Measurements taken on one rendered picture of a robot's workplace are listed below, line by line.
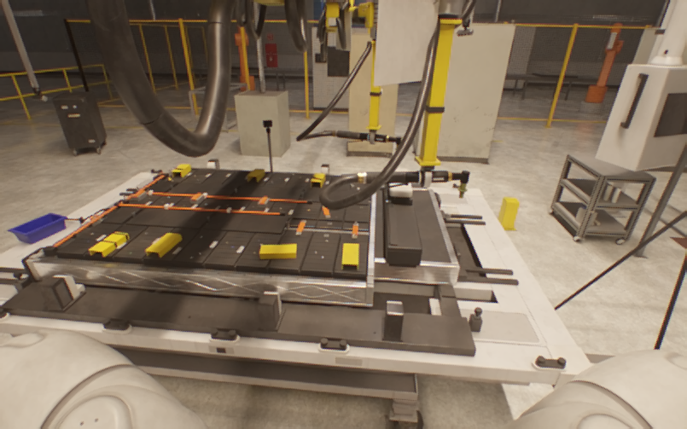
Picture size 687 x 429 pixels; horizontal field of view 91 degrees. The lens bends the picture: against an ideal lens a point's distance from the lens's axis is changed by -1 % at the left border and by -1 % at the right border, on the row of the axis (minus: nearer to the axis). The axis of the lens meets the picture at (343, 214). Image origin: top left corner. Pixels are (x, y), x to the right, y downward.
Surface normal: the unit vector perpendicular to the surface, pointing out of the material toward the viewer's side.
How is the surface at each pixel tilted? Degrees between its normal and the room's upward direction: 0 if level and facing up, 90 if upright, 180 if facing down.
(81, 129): 90
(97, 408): 28
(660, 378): 7
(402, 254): 90
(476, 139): 90
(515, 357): 0
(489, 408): 0
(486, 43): 90
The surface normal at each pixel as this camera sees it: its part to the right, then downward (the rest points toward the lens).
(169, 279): -0.10, 0.46
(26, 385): -0.18, -0.64
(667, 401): 0.07, -0.80
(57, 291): 0.99, 0.06
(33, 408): -0.07, -0.49
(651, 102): -0.94, 0.14
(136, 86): 0.62, 0.43
